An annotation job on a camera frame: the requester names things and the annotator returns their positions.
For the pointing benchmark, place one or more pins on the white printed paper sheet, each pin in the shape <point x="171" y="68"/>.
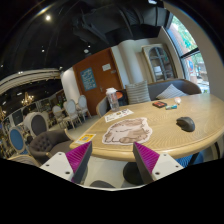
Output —
<point x="117" y="115"/>

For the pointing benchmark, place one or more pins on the orange wooden door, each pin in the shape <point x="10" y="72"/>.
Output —
<point x="105" y="74"/>

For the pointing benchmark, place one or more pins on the dark grey tufted armchair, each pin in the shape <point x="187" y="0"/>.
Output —
<point x="48" y="143"/>

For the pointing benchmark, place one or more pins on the yellow QR code sticker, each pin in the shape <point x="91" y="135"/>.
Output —
<point x="85" y="138"/>

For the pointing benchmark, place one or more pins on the white dining chair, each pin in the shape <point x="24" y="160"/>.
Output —
<point x="82" y="105"/>
<point x="58" y="113"/>
<point x="71" y="110"/>

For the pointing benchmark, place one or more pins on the small white pink object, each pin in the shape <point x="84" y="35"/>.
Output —
<point x="177" y="100"/>

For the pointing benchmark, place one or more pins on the grey sofa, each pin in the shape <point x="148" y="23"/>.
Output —
<point x="156" y="88"/>

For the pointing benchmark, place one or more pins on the white dining chair far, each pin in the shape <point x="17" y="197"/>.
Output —
<point x="82" y="105"/>

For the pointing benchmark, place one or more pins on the gold chandelier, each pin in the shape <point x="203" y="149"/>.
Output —
<point x="28" y="99"/>

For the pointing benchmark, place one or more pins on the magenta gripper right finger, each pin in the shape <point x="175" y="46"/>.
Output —
<point x="153" y="166"/>

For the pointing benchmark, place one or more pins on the large window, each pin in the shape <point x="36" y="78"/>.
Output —
<point x="190" y="56"/>

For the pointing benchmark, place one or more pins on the striped grey cushion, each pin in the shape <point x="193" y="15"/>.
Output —
<point x="138" y="92"/>

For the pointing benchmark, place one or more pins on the clear plastic water bottle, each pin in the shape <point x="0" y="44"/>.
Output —
<point x="112" y="99"/>

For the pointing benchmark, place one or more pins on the arched glass cabinet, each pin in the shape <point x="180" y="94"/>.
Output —
<point x="160" y="62"/>

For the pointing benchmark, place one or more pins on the black table pedestal base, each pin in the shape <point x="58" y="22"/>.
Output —
<point x="131" y="173"/>

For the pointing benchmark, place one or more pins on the blue poster on door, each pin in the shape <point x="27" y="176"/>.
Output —
<point x="88" y="79"/>

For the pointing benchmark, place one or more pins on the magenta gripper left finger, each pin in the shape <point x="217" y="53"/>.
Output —
<point x="72" y="165"/>

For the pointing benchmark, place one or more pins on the grey back white chair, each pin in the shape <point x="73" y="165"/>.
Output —
<point x="36" y="123"/>

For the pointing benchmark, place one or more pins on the white dining chair left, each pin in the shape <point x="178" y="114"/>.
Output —
<point x="58" y="113"/>

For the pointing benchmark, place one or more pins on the black computer mouse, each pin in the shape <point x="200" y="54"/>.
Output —
<point x="186" y="124"/>

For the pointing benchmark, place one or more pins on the teal white small tube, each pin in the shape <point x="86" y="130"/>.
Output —
<point x="170" y="107"/>

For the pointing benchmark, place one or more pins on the small black red box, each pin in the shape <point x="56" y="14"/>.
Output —
<point x="159" y="104"/>

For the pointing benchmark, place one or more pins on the blue back white chair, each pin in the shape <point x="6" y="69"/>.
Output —
<point x="17" y="141"/>

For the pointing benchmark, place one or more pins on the light grey cushion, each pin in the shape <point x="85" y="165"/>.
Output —
<point x="171" y="92"/>

